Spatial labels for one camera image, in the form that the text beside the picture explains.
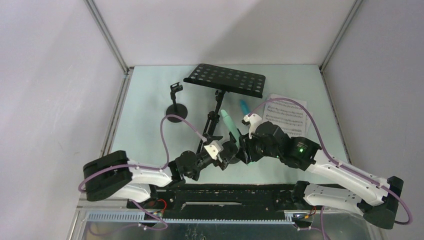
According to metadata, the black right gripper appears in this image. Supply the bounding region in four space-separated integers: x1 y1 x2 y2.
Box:
235 131 281 165

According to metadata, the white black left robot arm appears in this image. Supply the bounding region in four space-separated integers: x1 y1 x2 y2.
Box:
80 134 246 208

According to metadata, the blue toy microphone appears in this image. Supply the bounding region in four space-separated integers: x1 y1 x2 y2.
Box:
239 99 251 116

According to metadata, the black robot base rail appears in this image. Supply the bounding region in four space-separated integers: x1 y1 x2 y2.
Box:
139 184 317 222

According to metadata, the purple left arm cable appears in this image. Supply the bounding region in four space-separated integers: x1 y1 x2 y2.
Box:
78 114 208 231

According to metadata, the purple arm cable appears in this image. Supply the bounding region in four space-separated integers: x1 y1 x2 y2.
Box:
246 97 414 240
78 114 208 231

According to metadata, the black music stand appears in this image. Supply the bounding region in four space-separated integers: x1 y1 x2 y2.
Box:
183 63 266 135

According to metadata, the sheet music page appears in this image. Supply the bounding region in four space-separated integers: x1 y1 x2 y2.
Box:
262 100 310 137

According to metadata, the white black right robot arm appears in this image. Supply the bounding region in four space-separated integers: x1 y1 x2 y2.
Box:
239 121 404 230

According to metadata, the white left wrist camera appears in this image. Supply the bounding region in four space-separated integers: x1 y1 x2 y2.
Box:
203 140 223 160

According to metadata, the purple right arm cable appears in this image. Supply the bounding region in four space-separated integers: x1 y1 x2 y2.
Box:
246 97 414 240

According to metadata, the green toy microphone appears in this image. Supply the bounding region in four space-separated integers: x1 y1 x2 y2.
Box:
220 109 252 165

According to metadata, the black microphone stand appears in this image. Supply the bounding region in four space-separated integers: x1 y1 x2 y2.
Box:
219 132 241 167
165 82 188 119

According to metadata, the aluminium table frame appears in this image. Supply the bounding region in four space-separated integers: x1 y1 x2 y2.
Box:
66 0 388 240

